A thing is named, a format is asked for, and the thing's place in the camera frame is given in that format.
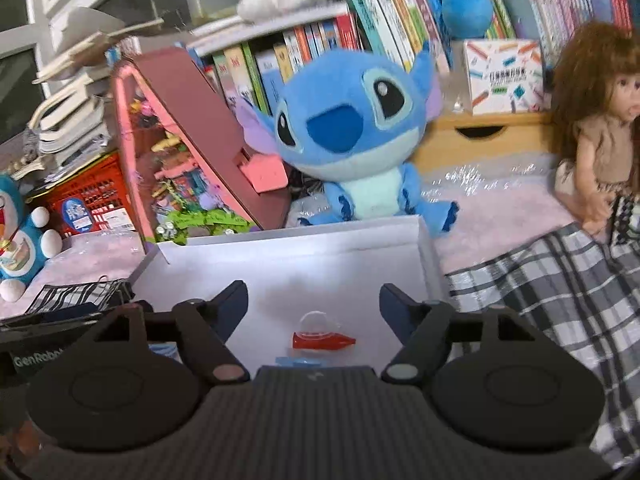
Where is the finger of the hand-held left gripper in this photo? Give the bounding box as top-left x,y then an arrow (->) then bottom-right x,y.
0,300 -> 152,334

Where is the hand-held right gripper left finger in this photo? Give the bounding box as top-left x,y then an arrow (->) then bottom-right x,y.
75,280 -> 251,387

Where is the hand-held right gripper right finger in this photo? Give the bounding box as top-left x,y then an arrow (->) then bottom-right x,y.
378,283 -> 557,386

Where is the white cardboard box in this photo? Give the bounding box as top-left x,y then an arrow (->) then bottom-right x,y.
131,214 -> 446,368

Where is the blue robot cat plush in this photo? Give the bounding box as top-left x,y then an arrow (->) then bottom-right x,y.
0,174 -> 63,303

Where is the red plastic crate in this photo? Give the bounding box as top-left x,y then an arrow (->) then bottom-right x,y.
32,152 -> 138,238

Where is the black white plaid cloth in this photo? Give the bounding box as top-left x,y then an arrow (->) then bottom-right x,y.
25,220 -> 640,468

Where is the blue alien plush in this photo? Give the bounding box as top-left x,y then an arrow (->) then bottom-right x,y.
235,40 -> 461,238

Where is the stack of worn books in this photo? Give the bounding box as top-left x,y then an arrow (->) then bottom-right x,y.
10,7 -> 166,181

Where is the wooden drawer box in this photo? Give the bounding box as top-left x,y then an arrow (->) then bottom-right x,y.
410,110 -> 563,176

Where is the pink triangular toy dollhouse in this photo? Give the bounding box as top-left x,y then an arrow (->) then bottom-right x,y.
111,47 -> 293,246

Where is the row of small upright books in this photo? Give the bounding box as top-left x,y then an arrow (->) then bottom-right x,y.
200,12 -> 363,116

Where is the white printed small box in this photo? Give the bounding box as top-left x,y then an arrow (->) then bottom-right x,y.
462,39 -> 546,116

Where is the brown haired baby doll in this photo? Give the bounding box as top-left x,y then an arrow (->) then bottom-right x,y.
550,21 -> 640,236

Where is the row of thin picture books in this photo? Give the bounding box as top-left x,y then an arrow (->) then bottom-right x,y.
325,0 -> 516,68

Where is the blue round plush ball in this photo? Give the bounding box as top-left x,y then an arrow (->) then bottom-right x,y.
442,0 -> 495,40

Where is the row of pale spine books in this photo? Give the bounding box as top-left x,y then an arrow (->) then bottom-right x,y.
495,0 -> 636,68

